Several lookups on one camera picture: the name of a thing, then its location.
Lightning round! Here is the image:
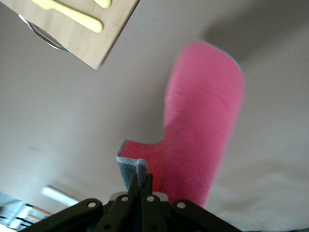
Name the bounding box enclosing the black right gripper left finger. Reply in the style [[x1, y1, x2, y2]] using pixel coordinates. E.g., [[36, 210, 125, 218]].
[[21, 174, 140, 232]]

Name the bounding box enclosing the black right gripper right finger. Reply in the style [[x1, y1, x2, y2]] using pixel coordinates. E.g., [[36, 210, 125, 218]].
[[140, 174, 240, 232]]

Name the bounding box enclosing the pink and grey cloth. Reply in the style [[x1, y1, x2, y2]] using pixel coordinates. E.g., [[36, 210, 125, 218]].
[[116, 40, 246, 209]]

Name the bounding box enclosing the white rack base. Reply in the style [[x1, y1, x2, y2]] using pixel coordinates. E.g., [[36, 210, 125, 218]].
[[40, 185, 81, 206]]

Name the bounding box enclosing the brown table cover sheet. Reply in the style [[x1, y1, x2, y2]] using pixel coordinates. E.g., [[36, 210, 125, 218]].
[[0, 0, 309, 232]]

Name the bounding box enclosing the yellow plastic knife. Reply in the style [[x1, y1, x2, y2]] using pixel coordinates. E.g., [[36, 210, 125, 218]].
[[31, 0, 104, 34]]

